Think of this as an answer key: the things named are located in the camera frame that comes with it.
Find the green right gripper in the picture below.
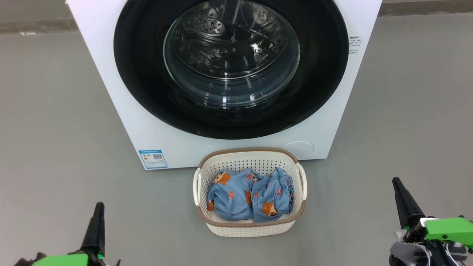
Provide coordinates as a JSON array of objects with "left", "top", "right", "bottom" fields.
[{"left": 389, "top": 177, "right": 473, "bottom": 266}]

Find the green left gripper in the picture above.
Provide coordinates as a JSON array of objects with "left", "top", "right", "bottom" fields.
[{"left": 15, "top": 202, "right": 120, "bottom": 266}]

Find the blue cartoon print garment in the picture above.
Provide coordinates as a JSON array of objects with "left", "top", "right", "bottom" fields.
[
  {"left": 251, "top": 167, "right": 295, "bottom": 223},
  {"left": 207, "top": 168, "right": 263, "bottom": 221}
]

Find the black round glass washer door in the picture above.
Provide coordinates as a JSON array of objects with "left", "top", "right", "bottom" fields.
[{"left": 113, "top": 0, "right": 350, "bottom": 140}]

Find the white front-load washing machine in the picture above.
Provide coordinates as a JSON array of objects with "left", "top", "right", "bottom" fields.
[{"left": 66, "top": 0, "right": 383, "bottom": 170}]

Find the stainless steel washing machine drum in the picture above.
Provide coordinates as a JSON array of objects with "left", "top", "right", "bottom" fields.
[{"left": 164, "top": 0, "right": 300, "bottom": 80}]

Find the blue energy label sticker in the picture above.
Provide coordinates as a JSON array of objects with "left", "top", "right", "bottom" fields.
[{"left": 139, "top": 149, "right": 168, "bottom": 170}]

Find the round white filter cover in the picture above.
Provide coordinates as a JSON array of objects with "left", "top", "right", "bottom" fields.
[{"left": 283, "top": 141, "right": 314, "bottom": 159}]

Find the white perforated laundry basket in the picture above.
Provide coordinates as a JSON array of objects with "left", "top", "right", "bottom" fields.
[{"left": 193, "top": 147, "right": 308, "bottom": 238}]

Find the small black text label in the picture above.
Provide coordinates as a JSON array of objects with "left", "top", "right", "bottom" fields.
[{"left": 348, "top": 36, "right": 362, "bottom": 54}]

